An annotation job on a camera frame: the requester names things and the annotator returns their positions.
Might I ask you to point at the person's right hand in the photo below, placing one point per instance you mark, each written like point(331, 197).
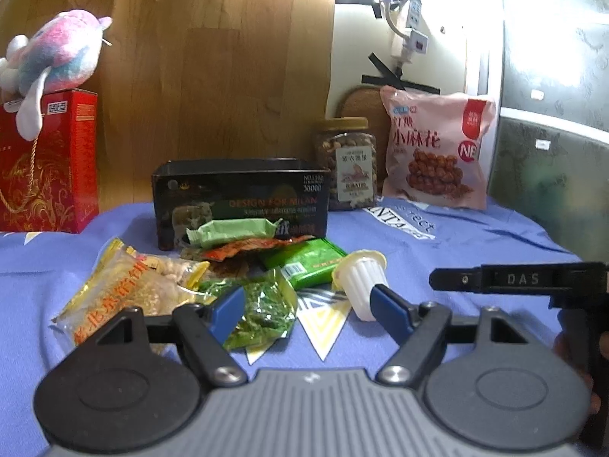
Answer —
point(562, 348)

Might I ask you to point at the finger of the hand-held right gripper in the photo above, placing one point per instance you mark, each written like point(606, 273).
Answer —
point(476, 280)

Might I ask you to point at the black tape strip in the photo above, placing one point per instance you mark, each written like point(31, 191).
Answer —
point(361, 0)

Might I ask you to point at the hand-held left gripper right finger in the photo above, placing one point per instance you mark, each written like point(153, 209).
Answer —
point(390, 310)

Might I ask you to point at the white power strip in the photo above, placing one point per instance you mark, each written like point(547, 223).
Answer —
point(414, 28)

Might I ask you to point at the dark green snack packet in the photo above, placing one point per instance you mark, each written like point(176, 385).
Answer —
point(309, 259)

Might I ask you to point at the dark sheep-print tin box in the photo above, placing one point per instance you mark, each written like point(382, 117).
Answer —
point(247, 190)

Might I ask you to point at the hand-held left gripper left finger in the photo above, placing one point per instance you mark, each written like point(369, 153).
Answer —
point(229, 312)

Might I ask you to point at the white jelly cup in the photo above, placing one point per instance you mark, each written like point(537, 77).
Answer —
point(357, 278)

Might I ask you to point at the black tape cross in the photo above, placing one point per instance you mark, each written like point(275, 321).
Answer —
point(395, 78)

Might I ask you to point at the blue printed cloth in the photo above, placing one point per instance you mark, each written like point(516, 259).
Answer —
point(57, 266)

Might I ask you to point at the red spicy snack packet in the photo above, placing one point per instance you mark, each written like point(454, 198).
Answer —
point(247, 248)

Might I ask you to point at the red gift bag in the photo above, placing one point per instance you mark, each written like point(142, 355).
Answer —
point(52, 171)

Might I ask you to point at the clear nut jar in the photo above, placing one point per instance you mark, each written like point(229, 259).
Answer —
point(345, 162)

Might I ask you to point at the wooden headboard panel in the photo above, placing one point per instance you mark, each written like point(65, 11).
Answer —
point(214, 71)

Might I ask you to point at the pink and blue plush toy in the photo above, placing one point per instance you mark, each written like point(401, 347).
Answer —
point(62, 54)

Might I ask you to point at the large yellow snack packet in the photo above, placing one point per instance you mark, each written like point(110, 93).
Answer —
point(114, 285)

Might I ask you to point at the pink snack bag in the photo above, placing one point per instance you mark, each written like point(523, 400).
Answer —
point(433, 147)

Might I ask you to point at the green pickled vegetable packet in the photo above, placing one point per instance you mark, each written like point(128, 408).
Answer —
point(264, 312)

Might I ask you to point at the light green wafer packet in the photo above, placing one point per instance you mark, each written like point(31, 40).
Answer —
point(228, 229)

